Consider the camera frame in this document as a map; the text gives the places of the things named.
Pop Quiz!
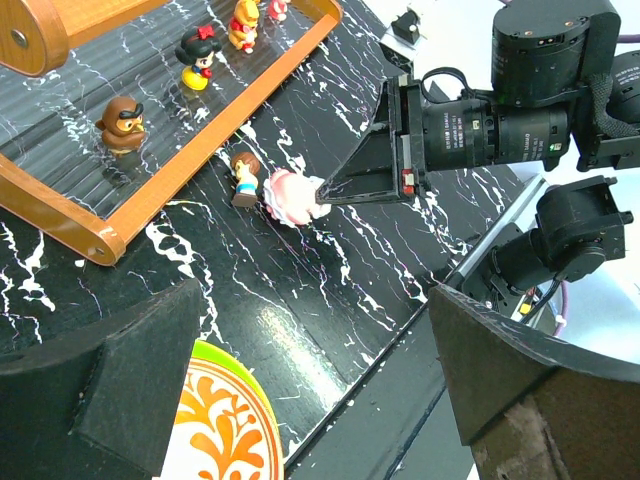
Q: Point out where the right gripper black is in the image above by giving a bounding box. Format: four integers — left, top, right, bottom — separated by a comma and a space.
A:
316, 75, 570, 204

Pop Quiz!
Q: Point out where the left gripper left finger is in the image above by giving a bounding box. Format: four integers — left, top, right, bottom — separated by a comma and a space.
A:
1, 279, 201, 479

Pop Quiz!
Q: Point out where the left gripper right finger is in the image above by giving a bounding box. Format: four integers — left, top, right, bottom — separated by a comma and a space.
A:
428, 285, 639, 479

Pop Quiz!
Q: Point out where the pink flamingo toy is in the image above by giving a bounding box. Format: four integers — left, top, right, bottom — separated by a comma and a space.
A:
263, 169, 331, 228

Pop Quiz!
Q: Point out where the orange figure toy on shelf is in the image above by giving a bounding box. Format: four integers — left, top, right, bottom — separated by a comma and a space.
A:
228, 0, 260, 54

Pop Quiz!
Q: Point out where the brown figure toy on shelf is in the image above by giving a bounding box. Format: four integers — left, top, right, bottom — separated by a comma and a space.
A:
95, 96, 146, 156

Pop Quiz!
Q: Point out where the orange clear display shelf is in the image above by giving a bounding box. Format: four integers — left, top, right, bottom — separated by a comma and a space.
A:
1, 1, 343, 266

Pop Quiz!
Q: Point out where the brown haired boy toy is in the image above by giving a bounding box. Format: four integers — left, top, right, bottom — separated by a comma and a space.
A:
231, 152, 261, 208

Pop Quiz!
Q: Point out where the green bowl red pattern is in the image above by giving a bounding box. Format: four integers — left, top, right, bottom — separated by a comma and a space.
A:
160, 340, 285, 480

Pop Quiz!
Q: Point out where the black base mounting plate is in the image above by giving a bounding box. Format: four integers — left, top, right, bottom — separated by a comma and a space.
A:
285, 311, 473, 479

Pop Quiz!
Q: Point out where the black marble pattern mat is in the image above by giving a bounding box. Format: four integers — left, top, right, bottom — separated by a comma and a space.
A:
0, 0, 524, 456

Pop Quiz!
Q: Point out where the pink pig toy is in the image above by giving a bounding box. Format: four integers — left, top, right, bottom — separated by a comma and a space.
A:
267, 0, 291, 22

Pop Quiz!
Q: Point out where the black haired figure toy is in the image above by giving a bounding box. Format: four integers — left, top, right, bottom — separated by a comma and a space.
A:
174, 25, 221, 91

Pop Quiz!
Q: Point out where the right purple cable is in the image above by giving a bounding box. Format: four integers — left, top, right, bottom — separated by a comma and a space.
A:
552, 279, 574, 339

